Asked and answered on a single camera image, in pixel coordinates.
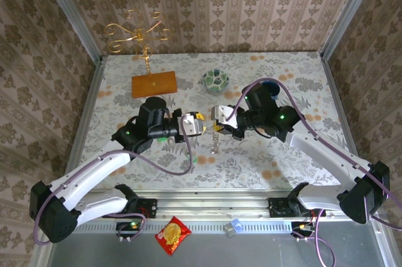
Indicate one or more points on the red snack packet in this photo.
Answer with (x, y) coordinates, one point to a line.
(172, 234)

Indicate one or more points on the small black control board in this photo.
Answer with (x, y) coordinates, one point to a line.
(303, 227)
(130, 227)

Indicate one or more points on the green leaf pattern bowl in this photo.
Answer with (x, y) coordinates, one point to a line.
(216, 80)

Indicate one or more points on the aluminium frame side rail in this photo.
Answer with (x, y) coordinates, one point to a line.
(340, 106)
(85, 106)

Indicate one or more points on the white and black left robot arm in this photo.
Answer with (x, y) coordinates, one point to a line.
(94, 166)

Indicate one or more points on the aluminium mounting rail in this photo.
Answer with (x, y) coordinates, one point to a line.
(213, 207)

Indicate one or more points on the small grey blue packet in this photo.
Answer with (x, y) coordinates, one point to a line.
(232, 227)

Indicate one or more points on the dark blue mug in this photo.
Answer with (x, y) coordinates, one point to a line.
(273, 88)

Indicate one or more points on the aluminium frame post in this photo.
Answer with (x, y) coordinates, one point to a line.
(71, 12)
(347, 12)

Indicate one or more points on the gold hook stand wooden base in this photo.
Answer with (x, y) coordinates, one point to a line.
(154, 86)

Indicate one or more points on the floral patterned table cover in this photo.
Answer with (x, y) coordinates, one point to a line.
(194, 103)

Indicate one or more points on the green key tag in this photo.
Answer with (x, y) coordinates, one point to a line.
(194, 159)

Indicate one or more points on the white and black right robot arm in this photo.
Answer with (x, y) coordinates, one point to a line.
(329, 154)

